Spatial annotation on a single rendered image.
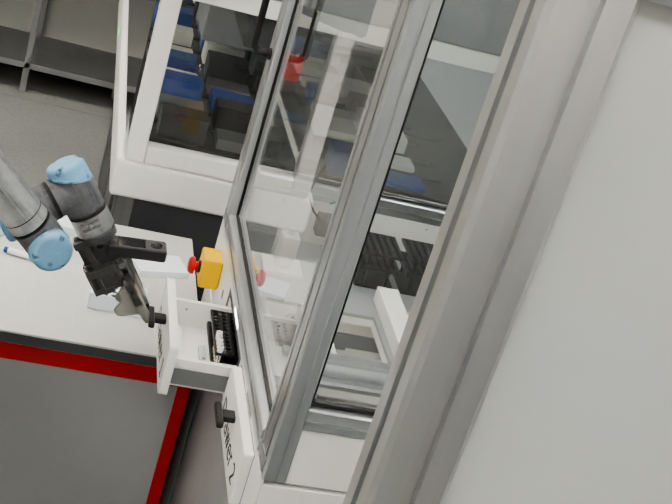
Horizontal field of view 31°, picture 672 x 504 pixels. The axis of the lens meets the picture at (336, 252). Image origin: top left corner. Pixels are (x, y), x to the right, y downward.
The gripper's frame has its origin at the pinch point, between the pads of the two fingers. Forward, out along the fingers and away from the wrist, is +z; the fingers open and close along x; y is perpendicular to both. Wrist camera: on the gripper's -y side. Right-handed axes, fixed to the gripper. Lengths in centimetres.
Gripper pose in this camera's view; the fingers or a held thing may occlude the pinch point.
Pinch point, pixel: (147, 311)
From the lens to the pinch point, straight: 247.1
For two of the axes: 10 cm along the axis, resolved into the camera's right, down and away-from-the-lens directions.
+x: 1.4, 4.4, -8.8
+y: -9.4, 3.5, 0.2
